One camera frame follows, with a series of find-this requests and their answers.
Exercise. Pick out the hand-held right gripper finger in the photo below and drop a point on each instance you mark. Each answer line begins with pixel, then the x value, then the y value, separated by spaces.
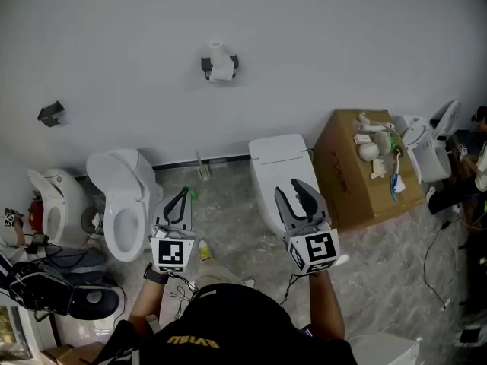
pixel 310 202
pixel 283 211

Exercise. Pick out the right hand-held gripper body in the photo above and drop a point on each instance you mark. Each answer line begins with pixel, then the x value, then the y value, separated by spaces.
pixel 317 247

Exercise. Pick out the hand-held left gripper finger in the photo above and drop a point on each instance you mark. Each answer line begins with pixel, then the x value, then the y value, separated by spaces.
pixel 189 215
pixel 161 211

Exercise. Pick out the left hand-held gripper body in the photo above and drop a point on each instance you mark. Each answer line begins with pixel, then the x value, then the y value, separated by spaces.
pixel 171 253

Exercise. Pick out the white toilet paper roll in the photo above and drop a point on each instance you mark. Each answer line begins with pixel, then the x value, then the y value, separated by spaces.
pixel 220 63

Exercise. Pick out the person's right forearm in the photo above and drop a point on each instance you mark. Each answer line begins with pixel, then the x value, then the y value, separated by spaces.
pixel 325 302

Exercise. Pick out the person's left forearm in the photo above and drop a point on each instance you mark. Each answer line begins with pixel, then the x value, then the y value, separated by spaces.
pixel 146 302

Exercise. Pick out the white toilet with open seat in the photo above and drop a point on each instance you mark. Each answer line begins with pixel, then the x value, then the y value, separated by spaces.
pixel 121 188

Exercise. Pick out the white toilet with closed lid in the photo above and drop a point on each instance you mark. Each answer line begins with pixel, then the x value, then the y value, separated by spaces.
pixel 274 158

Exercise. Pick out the white egg-shaped toilet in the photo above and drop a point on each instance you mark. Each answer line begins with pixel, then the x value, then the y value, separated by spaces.
pixel 70 200

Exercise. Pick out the white toilet with raised lid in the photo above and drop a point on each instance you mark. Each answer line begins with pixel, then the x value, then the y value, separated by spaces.
pixel 433 158

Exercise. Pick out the black wristwatch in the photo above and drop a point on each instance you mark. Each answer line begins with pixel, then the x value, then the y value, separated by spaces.
pixel 155 276

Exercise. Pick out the person's yellow-green shoe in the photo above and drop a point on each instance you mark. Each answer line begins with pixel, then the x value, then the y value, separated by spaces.
pixel 204 249

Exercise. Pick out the large cardboard box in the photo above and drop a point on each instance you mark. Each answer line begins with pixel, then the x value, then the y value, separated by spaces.
pixel 342 165

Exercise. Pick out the person's beige trouser leg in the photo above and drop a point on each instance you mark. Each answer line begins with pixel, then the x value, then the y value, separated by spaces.
pixel 217 274

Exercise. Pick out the beige plastic piece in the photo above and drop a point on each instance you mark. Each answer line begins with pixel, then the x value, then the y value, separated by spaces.
pixel 378 169

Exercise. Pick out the grey round ball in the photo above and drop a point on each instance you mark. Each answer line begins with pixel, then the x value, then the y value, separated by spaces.
pixel 368 151

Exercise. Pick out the small pale packet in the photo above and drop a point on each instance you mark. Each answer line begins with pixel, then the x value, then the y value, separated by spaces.
pixel 362 139

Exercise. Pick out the blue and white brush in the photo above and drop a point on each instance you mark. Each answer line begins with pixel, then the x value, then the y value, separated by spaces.
pixel 397 183

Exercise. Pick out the grey-green cloth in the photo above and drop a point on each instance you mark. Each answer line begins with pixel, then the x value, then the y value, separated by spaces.
pixel 383 142

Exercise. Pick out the person's black t-shirt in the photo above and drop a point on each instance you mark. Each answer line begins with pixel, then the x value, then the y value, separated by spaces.
pixel 236 329

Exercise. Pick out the white cabinet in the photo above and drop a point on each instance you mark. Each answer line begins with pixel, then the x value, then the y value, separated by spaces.
pixel 384 350

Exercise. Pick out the red container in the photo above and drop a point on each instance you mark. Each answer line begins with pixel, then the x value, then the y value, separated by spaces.
pixel 36 213

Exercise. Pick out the black wall paper holder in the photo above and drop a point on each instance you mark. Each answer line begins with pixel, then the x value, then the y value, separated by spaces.
pixel 51 113
pixel 206 64

